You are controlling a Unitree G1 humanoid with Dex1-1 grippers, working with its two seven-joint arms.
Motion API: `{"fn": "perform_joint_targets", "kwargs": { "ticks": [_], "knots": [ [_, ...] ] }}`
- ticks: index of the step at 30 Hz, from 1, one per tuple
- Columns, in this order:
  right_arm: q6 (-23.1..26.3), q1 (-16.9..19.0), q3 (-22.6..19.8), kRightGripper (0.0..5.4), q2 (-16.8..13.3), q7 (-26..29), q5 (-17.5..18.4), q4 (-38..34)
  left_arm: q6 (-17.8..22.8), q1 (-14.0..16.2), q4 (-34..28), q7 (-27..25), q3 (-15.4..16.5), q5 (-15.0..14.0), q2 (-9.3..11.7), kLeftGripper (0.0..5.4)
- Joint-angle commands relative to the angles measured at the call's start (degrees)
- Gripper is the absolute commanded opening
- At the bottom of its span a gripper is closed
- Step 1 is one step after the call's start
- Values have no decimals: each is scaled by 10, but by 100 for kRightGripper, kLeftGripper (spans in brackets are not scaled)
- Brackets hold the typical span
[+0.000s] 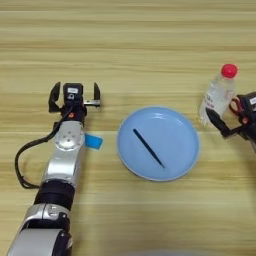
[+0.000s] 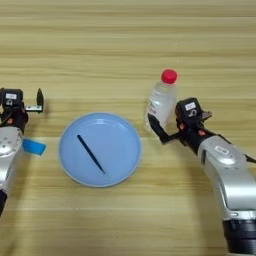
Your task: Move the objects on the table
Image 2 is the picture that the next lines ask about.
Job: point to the small blue rectangular block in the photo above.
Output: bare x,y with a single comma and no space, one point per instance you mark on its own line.
34,147

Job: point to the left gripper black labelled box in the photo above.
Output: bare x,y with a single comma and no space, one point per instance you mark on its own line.
11,97

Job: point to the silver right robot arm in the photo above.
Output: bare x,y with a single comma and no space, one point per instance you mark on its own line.
233,180

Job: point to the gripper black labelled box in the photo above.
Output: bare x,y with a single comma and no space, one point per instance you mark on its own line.
188,107
11,97

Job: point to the clear bottle red cap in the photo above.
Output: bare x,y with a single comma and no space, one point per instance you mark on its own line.
161,100

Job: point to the light blue round plate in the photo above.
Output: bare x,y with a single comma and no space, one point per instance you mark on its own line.
113,146

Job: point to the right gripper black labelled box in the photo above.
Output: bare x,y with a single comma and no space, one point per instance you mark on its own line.
188,107

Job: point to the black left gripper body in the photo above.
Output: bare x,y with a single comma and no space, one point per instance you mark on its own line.
15,116

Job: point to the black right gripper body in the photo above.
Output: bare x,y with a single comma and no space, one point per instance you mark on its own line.
190,133

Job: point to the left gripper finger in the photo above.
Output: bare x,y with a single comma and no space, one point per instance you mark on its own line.
40,98

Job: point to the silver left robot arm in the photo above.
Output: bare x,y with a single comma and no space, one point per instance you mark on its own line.
8,160

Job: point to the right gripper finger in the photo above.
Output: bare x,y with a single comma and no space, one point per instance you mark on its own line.
158,128

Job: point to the thin black stick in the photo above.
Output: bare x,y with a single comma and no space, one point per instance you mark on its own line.
90,153

